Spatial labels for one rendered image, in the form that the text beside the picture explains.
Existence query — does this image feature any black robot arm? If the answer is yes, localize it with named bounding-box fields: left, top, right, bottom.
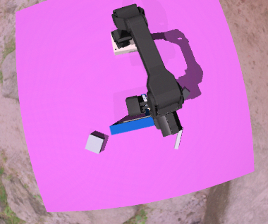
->
left=111, top=4, right=183, bottom=137

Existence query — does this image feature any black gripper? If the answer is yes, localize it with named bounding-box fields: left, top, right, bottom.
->
left=126, top=95, right=151, bottom=116

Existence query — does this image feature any white flat bar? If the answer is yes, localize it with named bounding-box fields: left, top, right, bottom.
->
left=174, top=130, right=182, bottom=149

